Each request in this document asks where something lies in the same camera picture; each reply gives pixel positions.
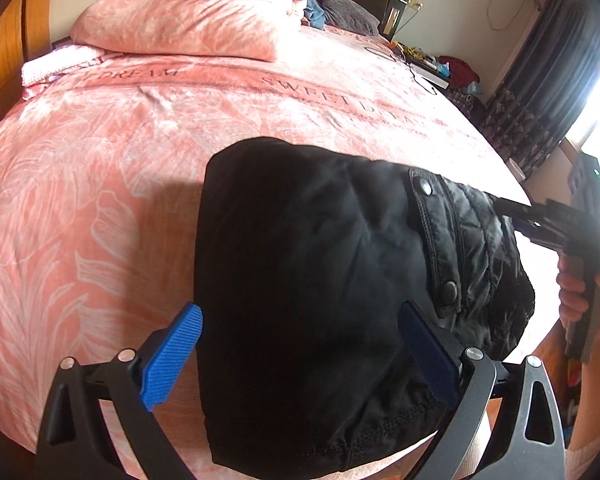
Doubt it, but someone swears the red cloth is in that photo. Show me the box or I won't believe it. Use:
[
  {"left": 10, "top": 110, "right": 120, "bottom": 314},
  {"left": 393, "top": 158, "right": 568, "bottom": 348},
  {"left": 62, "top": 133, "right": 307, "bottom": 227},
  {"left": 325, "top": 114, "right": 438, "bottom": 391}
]
[{"left": 437, "top": 55, "right": 482, "bottom": 87}]

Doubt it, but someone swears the black jacket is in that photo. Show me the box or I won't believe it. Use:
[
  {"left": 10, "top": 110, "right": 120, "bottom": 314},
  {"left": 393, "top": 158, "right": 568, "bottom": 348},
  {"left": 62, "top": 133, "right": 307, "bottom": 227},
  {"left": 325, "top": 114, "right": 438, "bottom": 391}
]
[{"left": 192, "top": 137, "right": 537, "bottom": 471}]

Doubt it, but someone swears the pink printed bed sheet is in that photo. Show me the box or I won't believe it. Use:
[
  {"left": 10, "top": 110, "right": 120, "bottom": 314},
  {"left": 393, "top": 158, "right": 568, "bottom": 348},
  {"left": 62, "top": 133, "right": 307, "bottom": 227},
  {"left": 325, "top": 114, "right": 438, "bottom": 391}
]
[{"left": 0, "top": 25, "right": 531, "bottom": 480}]

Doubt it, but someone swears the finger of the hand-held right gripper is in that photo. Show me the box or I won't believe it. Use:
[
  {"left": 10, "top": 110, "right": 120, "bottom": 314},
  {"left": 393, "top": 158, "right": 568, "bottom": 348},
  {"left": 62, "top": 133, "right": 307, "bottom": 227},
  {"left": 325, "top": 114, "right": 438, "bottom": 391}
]
[{"left": 494, "top": 196, "right": 536, "bottom": 226}]

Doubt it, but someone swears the cluttered bedside table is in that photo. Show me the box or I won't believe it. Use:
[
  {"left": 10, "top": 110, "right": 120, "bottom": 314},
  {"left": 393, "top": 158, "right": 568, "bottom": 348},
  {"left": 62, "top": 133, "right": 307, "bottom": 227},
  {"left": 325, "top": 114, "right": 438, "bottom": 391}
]
[{"left": 409, "top": 55, "right": 451, "bottom": 91}]

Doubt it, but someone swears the blue cloth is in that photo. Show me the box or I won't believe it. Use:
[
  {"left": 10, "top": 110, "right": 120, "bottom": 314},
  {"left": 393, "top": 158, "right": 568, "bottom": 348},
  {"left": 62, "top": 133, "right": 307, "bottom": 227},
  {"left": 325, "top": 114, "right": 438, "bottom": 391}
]
[{"left": 302, "top": 0, "right": 329, "bottom": 29}]

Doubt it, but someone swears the dark patterned curtain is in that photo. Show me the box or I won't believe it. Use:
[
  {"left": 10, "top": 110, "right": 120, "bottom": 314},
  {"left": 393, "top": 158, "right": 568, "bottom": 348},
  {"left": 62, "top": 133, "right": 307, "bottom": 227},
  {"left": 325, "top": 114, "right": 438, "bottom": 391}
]
[{"left": 480, "top": 0, "right": 600, "bottom": 182}]

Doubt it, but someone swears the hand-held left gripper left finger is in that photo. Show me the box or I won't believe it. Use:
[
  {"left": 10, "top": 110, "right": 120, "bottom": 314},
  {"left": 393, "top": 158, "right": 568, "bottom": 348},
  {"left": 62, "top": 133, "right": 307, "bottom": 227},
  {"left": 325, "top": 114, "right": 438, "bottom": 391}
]
[{"left": 36, "top": 304, "right": 203, "bottom": 480}]

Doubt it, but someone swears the pink pillow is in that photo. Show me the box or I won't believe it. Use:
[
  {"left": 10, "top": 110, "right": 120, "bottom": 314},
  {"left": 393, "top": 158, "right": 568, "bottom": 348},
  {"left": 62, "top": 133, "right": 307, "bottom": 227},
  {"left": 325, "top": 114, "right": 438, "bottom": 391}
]
[{"left": 71, "top": 0, "right": 305, "bottom": 62}]

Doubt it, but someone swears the person's right forearm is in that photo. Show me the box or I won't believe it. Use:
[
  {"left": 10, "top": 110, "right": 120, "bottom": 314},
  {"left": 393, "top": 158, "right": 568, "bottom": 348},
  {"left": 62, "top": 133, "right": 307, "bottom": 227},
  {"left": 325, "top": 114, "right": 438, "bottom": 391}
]
[{"left": 532, "top": 270, "right": 600, "bottom": 480}]

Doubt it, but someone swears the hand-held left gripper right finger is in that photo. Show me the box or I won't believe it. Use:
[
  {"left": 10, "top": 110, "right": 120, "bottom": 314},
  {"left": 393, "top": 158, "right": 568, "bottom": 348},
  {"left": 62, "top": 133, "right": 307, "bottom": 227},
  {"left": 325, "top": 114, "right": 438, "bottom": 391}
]
[{"left": 399, "top": 302, "right": 566, "bottom": 480}]

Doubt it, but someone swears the black cable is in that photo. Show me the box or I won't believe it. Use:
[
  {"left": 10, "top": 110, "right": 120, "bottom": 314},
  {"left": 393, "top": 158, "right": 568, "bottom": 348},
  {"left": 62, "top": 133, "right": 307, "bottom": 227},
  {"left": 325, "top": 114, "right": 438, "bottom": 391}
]
[{"left": 365, "top": 45, "right": 439, "bottom": 97}]

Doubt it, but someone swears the white wall cable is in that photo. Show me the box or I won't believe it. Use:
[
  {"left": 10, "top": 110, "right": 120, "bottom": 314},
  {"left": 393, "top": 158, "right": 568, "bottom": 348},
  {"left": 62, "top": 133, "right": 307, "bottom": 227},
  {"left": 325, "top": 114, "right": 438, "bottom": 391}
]
[{"left": 489, "top": 0, "right": 527, "bottom": 32}]

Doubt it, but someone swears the person's right hand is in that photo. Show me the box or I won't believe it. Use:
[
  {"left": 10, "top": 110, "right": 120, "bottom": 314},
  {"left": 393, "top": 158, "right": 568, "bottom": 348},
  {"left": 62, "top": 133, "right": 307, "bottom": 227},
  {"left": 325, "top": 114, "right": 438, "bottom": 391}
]
[{"left": 555, "top": 254, "right": 600, "bottom": 323}]

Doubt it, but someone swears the pink white towel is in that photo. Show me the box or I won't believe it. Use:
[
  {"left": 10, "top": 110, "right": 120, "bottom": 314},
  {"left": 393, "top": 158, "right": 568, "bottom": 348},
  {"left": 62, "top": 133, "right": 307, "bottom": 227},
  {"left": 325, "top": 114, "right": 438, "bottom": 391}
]
[{"left": 21, "top": 45, "right": 106, "bottom": 101}]

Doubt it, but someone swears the grey pillow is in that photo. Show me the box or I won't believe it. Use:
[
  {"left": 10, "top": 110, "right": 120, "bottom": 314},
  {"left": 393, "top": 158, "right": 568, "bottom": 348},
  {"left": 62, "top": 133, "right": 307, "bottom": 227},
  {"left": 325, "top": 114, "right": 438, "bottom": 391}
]
[{"left": 320, "top": 0, "right": 384, "bottom": 36}]

